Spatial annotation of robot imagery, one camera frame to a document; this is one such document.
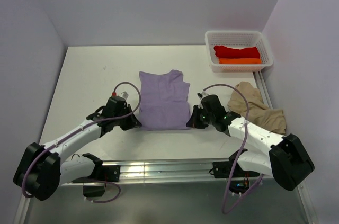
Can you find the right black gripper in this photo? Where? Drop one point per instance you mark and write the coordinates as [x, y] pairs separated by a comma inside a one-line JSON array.
[[194, 122]]

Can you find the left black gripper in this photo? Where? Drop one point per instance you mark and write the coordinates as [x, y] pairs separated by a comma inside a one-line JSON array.
[[132, 123]]

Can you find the lilac t shirt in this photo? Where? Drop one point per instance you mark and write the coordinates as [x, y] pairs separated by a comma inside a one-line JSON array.
[[164, 101]]

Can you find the white plastic basket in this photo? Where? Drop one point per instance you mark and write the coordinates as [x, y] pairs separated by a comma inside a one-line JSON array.
[[237, 40]]

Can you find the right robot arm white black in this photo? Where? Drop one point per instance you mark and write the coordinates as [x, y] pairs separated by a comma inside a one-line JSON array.
[[263, 152]]

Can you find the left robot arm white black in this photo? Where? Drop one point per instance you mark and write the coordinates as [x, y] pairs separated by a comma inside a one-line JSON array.
[[43, 168]]

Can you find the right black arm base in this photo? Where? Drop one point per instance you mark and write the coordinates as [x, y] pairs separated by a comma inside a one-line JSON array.
[[222, 169]]

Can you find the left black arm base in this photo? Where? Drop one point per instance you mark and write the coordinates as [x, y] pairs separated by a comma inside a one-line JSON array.
[[95, 187]]

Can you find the rolled orange t shirt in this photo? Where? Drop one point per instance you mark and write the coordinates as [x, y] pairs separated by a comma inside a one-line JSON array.
[[240, 61]]

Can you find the rolled red t shirt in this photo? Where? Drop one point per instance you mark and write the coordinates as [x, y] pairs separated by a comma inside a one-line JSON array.
[[225, 52]]

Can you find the beige t shirt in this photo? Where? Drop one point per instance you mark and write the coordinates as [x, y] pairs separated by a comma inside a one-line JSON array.
[[259, 114]]

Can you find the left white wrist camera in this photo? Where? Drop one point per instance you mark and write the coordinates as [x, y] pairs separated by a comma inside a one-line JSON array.
[[123, 95]]

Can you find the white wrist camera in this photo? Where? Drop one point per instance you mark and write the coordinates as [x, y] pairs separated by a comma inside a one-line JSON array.
[[123, 95], [202, 94]]

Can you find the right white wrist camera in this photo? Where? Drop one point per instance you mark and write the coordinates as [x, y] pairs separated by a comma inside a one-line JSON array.
[[202, 94]]

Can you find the aluminium frame rails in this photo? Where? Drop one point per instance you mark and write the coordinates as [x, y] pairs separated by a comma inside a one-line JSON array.
[[164, 175]]

